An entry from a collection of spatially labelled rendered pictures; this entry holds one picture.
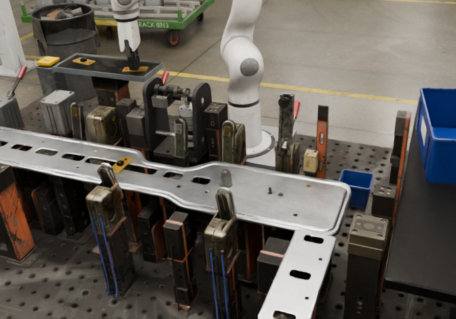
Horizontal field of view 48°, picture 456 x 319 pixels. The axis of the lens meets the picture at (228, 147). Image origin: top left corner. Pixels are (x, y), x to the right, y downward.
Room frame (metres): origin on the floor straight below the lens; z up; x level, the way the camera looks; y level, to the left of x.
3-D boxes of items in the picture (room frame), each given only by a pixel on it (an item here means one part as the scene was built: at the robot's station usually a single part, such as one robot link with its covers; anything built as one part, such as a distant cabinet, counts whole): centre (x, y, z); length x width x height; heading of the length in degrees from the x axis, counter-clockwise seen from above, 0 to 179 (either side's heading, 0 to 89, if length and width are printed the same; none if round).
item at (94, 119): (1.51, 0.41, 0.89); 0.13 x 0.11 x 0.38; 156
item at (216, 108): (1.41, 0.03, 0.91); 0.07 x 0.05 x 0.42; 156
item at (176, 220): (1.04, 0.14, 0.84); 0.11 x 0.08 x 0.29; 156
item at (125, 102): (1.54, 0.32, 0.90); 0.05 x 0.05 x 0.40; 66
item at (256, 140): (1.73, -0.07, 0.89); 0.19 x 0.19 x 0.18
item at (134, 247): (1.32, 0.32, 0.84); 0.13 x 0.05 x 0.29; 156
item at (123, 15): (1.66, 0.30, 1.36); 0.09 x 0.08 x 0.03; 174
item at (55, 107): (1.59, 0.56, 0.90); 0.13 x 0.10 x 0.41; 156
